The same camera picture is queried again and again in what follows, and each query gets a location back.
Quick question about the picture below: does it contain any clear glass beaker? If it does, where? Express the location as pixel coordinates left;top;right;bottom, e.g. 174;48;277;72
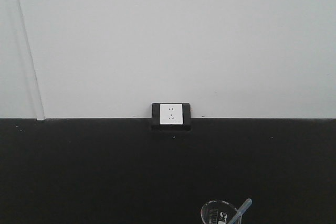
201;200;238;224

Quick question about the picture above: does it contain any white wall power socket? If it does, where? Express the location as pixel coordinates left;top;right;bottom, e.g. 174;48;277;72
159;103;183;125

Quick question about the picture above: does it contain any black socket housing box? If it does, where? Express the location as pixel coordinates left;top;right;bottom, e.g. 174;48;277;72
151;103;191;131

